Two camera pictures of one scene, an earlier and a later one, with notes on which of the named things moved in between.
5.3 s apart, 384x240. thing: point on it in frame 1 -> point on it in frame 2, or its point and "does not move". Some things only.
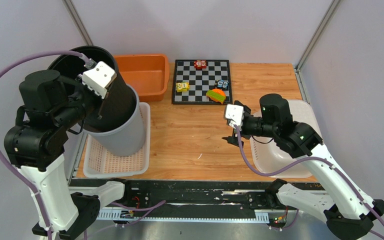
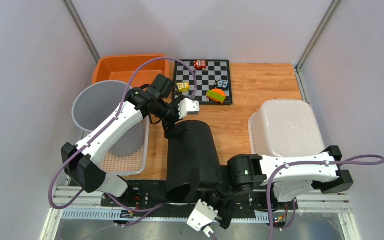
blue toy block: [221, 84] does not move
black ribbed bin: [119, 106] -> [192, 158]
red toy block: [200, 64] does not move
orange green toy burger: [216, 94] does not move
